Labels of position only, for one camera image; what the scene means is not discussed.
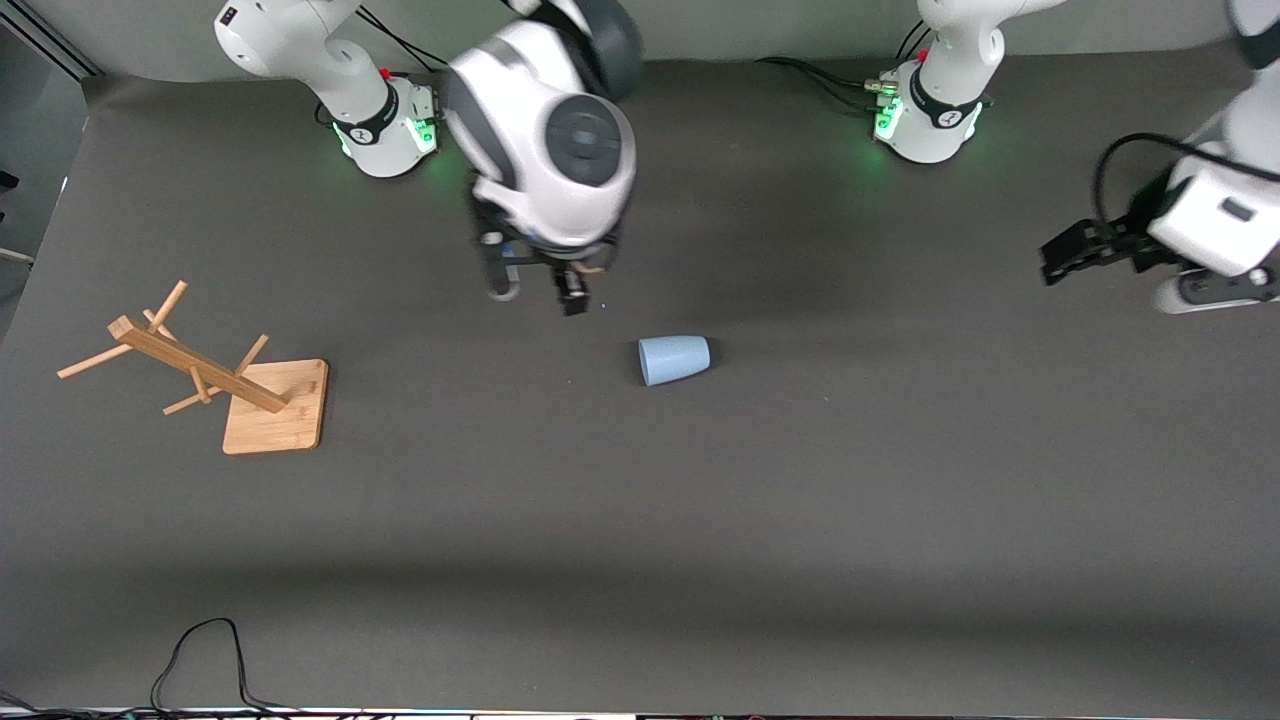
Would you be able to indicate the dark grey table cloth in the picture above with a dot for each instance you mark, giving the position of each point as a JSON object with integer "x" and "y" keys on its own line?
{"x": 700, "y": 480}

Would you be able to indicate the bamboo cup drying rack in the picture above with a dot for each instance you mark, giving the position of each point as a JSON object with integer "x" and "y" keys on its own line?
{"x": 275, "y": 410}

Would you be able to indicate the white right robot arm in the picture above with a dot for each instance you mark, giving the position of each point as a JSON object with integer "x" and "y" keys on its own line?
{"x": 540, "y": 100}

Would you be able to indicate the grey metal frame rail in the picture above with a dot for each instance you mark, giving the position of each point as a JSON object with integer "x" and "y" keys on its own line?
{"x": 60, "y": 42}

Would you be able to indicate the light blue plastic cup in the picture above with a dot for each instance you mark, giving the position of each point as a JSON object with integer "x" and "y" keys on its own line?
{"x": 675, "y": 360}

